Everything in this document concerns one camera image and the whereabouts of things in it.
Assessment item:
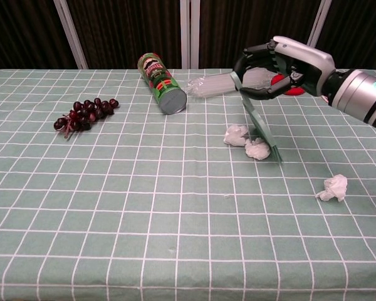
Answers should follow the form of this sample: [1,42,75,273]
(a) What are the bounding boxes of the dark brown pleated curtain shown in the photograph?
[65,0,182,70]
[0,0,78,70]
[199,0,321,70]
[316,0,376,78]

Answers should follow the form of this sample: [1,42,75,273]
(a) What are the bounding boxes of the dark red grape bunch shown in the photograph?
[53,97,120,140]

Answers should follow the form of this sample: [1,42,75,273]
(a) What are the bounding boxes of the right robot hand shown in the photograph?
[233,35,336,101]

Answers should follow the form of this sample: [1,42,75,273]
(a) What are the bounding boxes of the clear plastic straw pack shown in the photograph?
[186,66,275,100]

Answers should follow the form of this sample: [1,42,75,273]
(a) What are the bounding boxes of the white paper ball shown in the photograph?
[222,124,250,147]
[244,137,271,161]
[315,174,349,203]

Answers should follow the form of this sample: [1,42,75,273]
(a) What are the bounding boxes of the red round lid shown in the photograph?
[270,73,304,97]

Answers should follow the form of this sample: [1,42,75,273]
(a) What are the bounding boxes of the green checked tablecloth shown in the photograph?
[0,68,376,301]

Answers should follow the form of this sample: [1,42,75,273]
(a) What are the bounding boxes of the green Pringles can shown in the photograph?
[137,52,188,115]

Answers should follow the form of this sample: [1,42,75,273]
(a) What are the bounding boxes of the white partition frame post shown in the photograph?
[53,0,89,70]
[306,0,333,48]
[179,0,201,70]

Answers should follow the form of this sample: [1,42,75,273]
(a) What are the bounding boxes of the teal hand broom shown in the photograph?
[229,56,286,164]

